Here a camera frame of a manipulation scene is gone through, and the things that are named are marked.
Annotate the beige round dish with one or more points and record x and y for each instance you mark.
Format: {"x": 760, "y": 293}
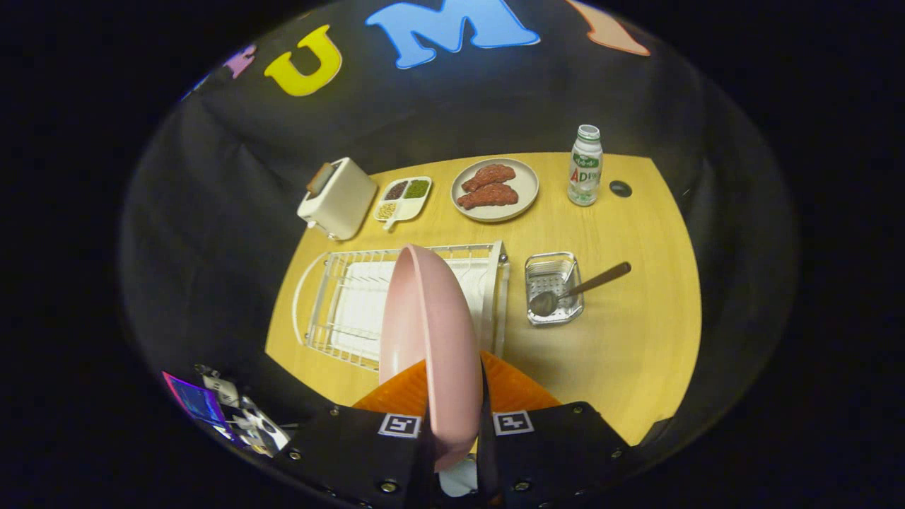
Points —
{"x": 523, "y": 184}

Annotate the white divided bean tray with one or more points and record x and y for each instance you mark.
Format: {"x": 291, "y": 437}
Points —
{"x": 403, "y": 198}

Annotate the black backdrop cloth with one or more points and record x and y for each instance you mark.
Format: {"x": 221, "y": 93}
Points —
{"x": 212, "y": 212}

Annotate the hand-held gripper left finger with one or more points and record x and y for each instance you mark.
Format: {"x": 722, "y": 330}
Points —
{"x": 353, "y": 452}

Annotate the red meat slice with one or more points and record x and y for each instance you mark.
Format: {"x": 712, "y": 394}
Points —
{"x": 489, "y": 174}
{"x": 488, "y": 196}

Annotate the white drink bottle green label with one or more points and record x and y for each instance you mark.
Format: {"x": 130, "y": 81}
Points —
{"x": 585, "y": 170}

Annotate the brown toast slice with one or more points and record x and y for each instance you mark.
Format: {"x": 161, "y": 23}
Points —
{"x": 319, "y": 179}

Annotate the white toaster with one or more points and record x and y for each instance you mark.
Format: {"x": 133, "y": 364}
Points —
{"x": 343, "y": 201}

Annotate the purple flat object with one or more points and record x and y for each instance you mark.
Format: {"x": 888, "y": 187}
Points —
{"x": 194, "y": 399}

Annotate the pink plate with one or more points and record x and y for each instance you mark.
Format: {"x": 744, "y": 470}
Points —
{"x": 438, "y": 339}

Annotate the black and white device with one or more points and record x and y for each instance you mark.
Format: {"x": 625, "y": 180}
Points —
{"x": 258, "y": 424}

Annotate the small metal mesh basket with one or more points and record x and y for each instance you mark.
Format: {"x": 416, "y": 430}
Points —
{"x": 548, "y": 272}

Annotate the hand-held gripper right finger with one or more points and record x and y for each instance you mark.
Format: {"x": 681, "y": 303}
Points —
{"x": 551, "y": 452}

